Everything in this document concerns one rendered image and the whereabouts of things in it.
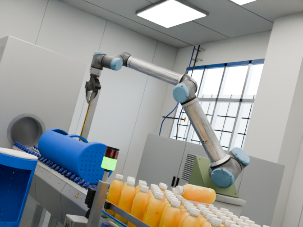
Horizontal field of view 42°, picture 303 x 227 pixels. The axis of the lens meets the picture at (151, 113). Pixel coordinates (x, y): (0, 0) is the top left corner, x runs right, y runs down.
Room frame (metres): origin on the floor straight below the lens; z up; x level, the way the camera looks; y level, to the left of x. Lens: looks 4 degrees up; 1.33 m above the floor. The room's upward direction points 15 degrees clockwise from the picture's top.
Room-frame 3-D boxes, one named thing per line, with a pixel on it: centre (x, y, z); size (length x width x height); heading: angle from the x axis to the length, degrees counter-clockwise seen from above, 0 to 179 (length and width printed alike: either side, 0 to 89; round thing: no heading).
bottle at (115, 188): (2.13, 0.08, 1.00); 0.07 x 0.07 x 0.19
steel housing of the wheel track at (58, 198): (3.18, 0.60, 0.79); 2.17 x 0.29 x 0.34; 33
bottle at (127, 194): (2.02, 0.01, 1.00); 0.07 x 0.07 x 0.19
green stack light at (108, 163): (1.78, 0.13, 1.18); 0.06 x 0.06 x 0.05
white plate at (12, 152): (2.57, 0.78, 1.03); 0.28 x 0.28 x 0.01
